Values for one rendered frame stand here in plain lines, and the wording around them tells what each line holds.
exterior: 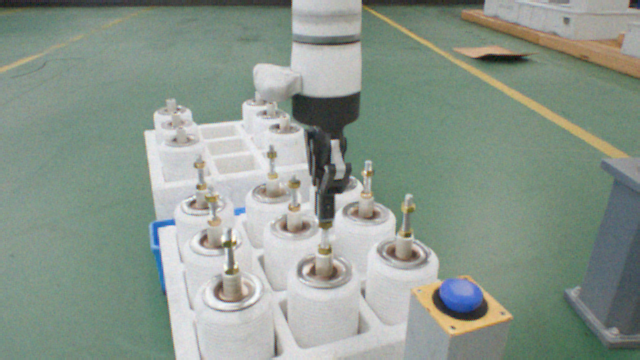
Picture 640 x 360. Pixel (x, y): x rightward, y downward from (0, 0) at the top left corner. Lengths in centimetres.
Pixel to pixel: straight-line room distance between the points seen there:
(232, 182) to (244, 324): 53
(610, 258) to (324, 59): 67
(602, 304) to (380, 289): 48
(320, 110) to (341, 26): 8
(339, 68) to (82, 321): 73
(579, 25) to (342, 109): 354
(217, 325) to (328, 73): 31
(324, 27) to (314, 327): 36
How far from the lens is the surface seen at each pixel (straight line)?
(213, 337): 59
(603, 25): 407
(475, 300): 48
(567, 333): 102
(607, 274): 100
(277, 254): 70
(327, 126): 50
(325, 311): 60
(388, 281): 64
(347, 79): 49
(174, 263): 79
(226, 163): 118
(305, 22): 48
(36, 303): 111
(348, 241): 74
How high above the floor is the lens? 62
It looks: 25 degrees down
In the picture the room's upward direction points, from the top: straight up
